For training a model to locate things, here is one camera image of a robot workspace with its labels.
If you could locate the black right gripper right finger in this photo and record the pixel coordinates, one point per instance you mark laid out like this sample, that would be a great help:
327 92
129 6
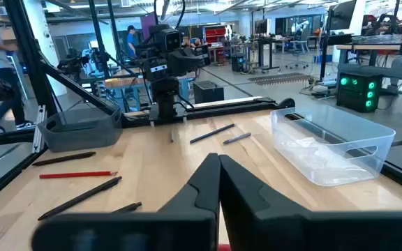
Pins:
257 216

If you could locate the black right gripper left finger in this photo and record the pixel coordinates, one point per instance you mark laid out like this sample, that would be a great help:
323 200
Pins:
194 209

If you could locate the dark blue pencil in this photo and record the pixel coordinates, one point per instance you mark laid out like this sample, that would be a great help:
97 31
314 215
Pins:
212 133

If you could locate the grey pen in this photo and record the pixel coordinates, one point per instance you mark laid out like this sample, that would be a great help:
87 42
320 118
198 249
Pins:
237 138

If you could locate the clear plastic bin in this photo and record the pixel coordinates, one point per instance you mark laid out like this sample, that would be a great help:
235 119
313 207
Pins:
326 157

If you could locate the red pencil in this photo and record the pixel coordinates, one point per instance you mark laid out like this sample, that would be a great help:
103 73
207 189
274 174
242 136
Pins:
79 174

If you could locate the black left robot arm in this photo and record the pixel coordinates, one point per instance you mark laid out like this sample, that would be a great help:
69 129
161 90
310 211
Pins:
164 92

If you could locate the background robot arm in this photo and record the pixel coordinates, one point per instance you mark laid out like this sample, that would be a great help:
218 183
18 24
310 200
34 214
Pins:
72 64

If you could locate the black box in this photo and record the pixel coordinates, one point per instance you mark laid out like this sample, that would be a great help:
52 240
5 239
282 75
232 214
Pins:
208 93

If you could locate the red tool cabinet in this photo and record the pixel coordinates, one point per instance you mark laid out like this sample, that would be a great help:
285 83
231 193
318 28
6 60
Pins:
215 35

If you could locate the purple panel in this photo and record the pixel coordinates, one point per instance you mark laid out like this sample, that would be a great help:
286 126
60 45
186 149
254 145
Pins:
148 26

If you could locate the wooden workbench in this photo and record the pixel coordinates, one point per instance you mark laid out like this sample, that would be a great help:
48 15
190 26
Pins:
124 83

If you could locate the black standing desk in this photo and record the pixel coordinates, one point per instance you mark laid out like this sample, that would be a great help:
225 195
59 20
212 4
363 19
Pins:
261 55

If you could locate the dark floor mat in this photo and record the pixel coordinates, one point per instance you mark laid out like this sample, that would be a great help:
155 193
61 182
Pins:
277 79

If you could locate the office chair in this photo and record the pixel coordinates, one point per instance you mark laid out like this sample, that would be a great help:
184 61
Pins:
300 45

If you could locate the grey plastic bin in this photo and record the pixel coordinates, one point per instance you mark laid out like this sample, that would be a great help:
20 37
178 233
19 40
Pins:
82 136

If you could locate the black computer tower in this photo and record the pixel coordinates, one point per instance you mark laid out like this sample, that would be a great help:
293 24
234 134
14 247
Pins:
358 97

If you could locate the silver aluminium extrusion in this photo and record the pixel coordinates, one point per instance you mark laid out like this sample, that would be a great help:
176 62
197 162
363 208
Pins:
39 129

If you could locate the black monitor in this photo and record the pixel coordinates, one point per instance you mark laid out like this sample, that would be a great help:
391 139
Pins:
342 15

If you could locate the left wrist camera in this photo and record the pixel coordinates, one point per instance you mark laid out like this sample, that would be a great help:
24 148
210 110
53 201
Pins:
172 39

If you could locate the black aluminium table frame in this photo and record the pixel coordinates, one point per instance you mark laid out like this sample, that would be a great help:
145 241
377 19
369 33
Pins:
239 108

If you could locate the black rig upright post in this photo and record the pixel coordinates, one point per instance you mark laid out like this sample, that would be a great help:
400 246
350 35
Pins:
30 52

